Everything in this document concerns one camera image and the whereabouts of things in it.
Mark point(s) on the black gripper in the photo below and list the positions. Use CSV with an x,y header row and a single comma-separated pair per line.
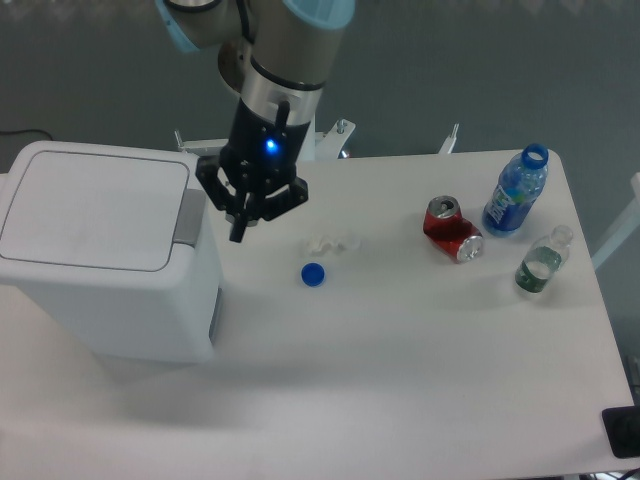
x,y
260,158

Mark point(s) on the white push-top trash can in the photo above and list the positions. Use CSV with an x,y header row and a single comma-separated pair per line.
x,y
116,244

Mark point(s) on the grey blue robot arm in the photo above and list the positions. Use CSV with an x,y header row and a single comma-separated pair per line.
x,y
285,51

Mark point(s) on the crushed red soda can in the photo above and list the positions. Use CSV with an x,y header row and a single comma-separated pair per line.
x,y
450,232

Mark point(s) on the crumpled white paper scrap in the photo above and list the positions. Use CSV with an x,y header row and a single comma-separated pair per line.
x,y
320,245

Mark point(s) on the blue bottle cap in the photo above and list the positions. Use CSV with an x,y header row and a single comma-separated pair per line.
x,y
313,274

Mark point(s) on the translucent white bottle cap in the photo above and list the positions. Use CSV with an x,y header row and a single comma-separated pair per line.
x,y
351,242

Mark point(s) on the blue label plastic bottle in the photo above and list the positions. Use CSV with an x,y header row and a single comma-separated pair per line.
x,y
519,185

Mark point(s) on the clear green label bottle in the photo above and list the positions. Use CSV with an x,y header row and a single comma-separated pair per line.
x,y
544,259

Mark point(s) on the black device at table corner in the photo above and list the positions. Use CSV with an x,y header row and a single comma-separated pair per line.
x,y
622,429

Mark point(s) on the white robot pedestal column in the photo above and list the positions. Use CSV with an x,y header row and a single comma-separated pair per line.
x,y
308,148

